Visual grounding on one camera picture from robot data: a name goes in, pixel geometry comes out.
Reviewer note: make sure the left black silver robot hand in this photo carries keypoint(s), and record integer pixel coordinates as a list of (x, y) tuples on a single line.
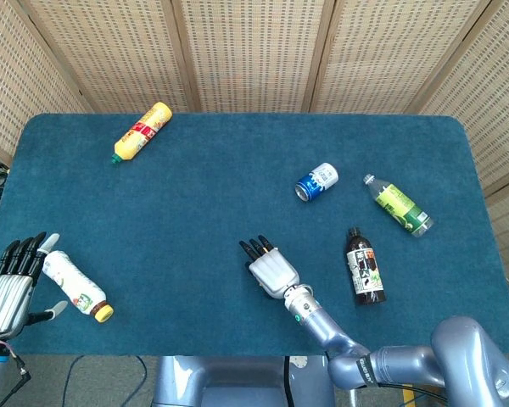
[(4, 297)]

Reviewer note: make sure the blue table cloth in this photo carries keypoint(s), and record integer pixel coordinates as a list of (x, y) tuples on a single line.
[(174, 203)]

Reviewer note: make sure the blue and white can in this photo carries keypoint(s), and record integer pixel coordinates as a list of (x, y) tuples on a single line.
[(317, 181)]

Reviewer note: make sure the grey-blue robot torso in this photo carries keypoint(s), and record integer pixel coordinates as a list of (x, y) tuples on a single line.
[(220, 381)]

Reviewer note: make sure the dark brown drink bottle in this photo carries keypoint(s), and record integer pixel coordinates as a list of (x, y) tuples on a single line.
[(365, 269)]

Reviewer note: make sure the yellow bottle with green cap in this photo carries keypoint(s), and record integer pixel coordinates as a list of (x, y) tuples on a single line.
[(142, 132)]

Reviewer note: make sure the metal table leg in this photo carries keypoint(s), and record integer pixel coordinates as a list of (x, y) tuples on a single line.
[(353, 396)]

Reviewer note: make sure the clear bottle with green label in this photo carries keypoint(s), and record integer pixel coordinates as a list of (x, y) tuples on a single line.
[(401, 205)]

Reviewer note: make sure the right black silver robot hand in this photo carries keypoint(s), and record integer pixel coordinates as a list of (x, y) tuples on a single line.
[(273, 271)]

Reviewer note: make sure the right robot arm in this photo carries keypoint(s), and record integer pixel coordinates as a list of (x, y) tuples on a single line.
[(407, 366)]

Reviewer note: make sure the white bottle with yellow cap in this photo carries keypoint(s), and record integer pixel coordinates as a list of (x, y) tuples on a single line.
[(74, 286)]

